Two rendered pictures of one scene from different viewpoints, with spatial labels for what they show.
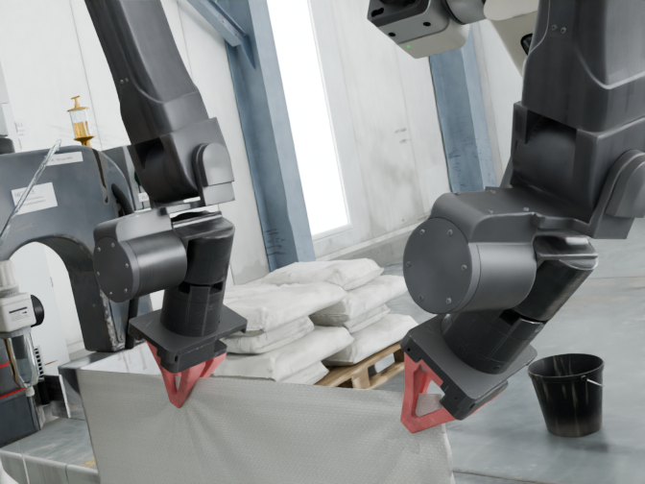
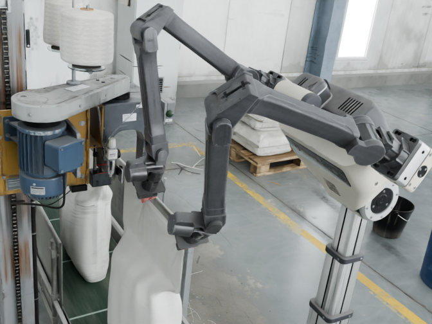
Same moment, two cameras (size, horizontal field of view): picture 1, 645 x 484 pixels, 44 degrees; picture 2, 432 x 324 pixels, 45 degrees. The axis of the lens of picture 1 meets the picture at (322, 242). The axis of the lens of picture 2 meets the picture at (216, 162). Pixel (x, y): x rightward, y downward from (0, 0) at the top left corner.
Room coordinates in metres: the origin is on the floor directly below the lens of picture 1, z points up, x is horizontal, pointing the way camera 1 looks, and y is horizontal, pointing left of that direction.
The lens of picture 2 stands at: (-0.70, -0.50, 1.93)
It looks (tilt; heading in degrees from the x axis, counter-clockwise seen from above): 23 degrees down; 16
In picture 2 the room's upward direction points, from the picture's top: 7 degrees clockwise
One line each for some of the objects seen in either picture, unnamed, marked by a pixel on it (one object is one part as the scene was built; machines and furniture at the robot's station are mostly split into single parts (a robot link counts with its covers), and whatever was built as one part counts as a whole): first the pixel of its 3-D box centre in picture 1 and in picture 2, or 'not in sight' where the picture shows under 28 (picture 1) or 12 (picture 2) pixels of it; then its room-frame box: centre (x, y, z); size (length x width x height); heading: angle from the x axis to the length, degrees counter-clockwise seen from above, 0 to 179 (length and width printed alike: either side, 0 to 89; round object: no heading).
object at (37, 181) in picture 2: not in sight; (43, 159); (0.63, 0.47, 1.21); 0.15 x 0.15 x 0.25
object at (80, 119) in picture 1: (81, 123); not in sight; (1.07, 0.28, 1.37); 0.03 x 0.02 x 0.03; 49
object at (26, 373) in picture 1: (22, 359); (110, 166); (0.89, 0.36, 1.11); 0.03 x 0.03 x 0.06
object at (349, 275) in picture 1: (319, 277); not in sight; (4.51, 0.06, 0.56); 0.67 x 0.43 x 0.15; 49
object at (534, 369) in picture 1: (569, 396); (390, 217); (3.08, -0.85, 0.13); 0.30 x 0.30 x 0.26
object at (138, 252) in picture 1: (161, 220); (144, 163); (0.71, 0.14, 1.24); 0.11 x 0.09 x 0.12; 137
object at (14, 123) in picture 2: not in sight; (25, 132); (0.66, 0.55, 1.27); 0.12 x 0.09 x 0.09; 139
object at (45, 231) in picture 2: not in sight; (31, 224); (1.18, 0.95, 0.54); 1.05 x 0.02 x 0.41; 49
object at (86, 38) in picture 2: not in sight; (87, 36); (0.75, 0.38, 1.61); 0.17 x 0.17 x 0.17
